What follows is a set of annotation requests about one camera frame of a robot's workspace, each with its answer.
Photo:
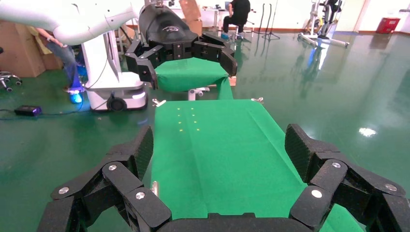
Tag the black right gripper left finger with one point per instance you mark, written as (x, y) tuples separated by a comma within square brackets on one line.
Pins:
[(125, 179)]

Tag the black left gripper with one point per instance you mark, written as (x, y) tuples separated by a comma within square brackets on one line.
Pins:
[(163, 28)]

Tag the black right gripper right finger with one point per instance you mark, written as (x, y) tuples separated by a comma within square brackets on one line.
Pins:
[(333, 181)]

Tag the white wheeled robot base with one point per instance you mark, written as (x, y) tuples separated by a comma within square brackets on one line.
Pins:
[(105, 76)]

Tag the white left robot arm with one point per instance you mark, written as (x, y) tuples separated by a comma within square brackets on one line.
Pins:
[(64, 22)]

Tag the stacked brown cardboard boxes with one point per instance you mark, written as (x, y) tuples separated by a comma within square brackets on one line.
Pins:
[(192, 16)]

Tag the large brown cardboard boxes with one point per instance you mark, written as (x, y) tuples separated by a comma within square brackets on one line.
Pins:
[(19, 48)]

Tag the red box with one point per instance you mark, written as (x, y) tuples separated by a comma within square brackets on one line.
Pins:
[(388, 25)]

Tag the white-legged green cloth table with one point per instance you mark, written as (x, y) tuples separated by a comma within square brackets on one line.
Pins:
[(189, 73)]

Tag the silver binder clip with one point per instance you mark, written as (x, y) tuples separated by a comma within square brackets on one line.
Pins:
[(158, 102), (257, 100), (155, 189)]

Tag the seated person in black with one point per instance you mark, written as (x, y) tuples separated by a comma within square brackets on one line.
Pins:
[(238, 12)]

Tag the black tripod stand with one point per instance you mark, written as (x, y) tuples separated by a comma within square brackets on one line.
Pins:
[(270, 32)]

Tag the green table cloth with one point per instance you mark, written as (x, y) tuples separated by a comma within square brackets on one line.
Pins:
[(224, 160)]

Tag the person in blue jeans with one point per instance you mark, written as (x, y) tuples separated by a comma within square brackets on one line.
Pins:
[(67, 60)]

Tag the black power adapter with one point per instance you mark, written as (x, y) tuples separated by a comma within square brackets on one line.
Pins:
[(28, 110)]

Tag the white-legged equipment stand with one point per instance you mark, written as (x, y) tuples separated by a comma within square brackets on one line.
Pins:
[(323, 35)]

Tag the office chair wheel base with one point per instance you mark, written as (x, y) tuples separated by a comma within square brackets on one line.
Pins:
[(9, 80)]

